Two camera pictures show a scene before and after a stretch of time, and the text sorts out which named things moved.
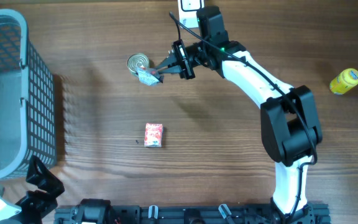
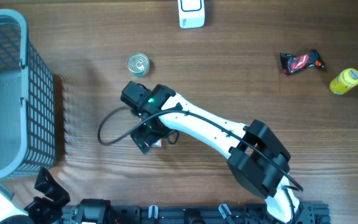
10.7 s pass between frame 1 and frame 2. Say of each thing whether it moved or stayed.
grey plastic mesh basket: stayed
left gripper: moved
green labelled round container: stayed
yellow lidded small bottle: stayed
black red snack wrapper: moved
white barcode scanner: stayed
